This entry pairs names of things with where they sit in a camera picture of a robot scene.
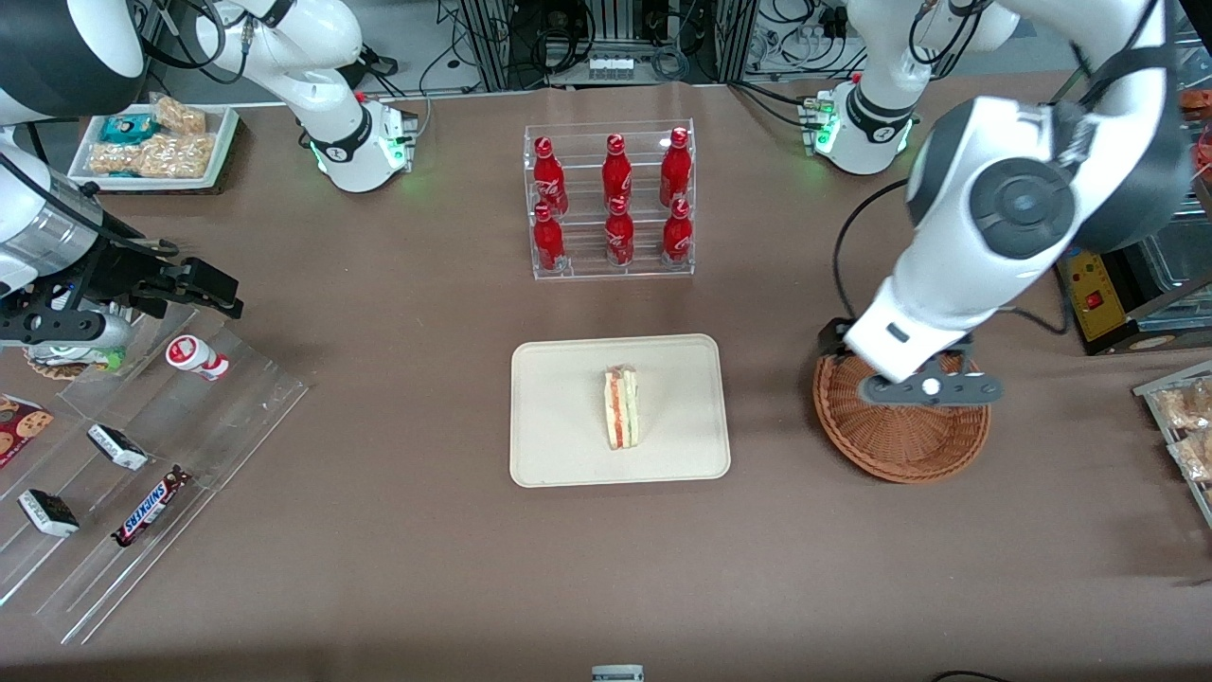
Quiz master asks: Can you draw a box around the cream rectangular tray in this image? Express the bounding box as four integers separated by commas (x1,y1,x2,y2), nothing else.
509,333,732,489

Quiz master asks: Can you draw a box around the triangular sandwich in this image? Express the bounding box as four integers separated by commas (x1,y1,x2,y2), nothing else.
604,365,642,451

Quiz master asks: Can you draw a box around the large peanut snack bag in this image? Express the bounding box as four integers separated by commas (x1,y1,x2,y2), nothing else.
90,133,217,181

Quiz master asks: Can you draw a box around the clear acrylic bottle rack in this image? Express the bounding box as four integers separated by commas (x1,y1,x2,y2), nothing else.
524,118,697,280

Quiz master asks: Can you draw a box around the white snack tray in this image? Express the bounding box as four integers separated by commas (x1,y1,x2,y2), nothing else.
66,104,240,190

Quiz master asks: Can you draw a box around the white red yogurt bottle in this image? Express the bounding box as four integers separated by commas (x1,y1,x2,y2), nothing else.
166,334,230,382

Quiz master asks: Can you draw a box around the small peanut snack bag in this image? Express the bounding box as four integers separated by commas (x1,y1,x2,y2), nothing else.
151,95,207,135

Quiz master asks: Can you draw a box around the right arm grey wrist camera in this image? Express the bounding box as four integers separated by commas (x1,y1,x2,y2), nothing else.
0,305,134,351

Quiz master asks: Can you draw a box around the teal snack packet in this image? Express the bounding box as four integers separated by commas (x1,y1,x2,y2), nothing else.
99,114,160,145

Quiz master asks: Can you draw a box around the Snickers chocolate bar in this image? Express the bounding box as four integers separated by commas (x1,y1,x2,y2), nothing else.
112,466,192,548

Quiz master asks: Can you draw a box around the red cola bottle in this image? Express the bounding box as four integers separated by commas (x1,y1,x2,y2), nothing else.
532,136,569,217
602,134,633,205
604,196,636,267
532,203,567,273
661,197,694,264
660,127,693,207

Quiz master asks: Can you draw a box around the small wicker coaster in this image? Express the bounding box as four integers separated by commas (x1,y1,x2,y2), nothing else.
23,349,91,382

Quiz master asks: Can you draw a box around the clear bag of pastries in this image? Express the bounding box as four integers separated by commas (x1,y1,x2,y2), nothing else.
1167,431,1212,482
1157,377,1212,433

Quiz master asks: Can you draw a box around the aluminium frame post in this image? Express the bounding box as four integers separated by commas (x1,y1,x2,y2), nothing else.
715,0,760,84
459,0,513,92

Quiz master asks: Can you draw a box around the grey metal snack tray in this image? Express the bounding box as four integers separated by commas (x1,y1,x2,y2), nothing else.
1133,360,1212,529

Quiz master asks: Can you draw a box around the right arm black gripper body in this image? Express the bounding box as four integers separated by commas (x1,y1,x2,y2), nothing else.
62,232,195,320

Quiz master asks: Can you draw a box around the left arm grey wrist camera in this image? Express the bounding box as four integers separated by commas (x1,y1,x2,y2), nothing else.
859,371,1005,410

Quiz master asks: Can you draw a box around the black sandwich press machine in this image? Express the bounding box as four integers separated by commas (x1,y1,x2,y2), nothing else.
1054,19,1212,357

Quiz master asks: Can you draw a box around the brown wicker basket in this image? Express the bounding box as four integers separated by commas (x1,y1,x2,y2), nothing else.
812,349,991,484

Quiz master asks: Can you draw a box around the clear acrylic stepped display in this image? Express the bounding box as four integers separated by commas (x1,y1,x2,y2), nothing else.
0,303,310,646

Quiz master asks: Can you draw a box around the black white snack bar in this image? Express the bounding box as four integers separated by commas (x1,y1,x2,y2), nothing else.
87,423,150,472
17,489,80,538

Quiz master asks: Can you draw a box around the cookie box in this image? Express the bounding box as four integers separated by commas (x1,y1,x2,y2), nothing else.
0,396,54,468

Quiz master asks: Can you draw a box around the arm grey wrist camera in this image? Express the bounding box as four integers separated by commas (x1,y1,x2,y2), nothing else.
859,371,1005,410
0,305,134,351

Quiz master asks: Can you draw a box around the white green can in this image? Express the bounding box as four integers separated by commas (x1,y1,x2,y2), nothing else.
31,343,129,372

